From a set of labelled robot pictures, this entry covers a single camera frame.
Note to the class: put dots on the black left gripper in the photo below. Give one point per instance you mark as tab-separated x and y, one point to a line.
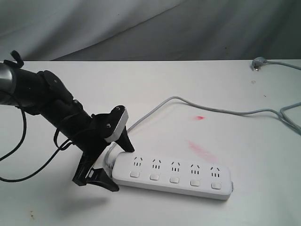
90	139

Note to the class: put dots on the white five-socket power strip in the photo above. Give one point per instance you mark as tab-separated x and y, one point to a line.
168	174

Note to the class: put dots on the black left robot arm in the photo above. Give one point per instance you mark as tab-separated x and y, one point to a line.
43	93

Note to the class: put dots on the grey plug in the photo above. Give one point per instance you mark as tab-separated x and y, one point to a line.
258	62

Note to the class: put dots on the grey backdrop cloth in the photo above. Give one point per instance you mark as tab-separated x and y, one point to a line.
150	30

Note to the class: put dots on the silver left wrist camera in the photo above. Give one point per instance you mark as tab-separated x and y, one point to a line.
115	123

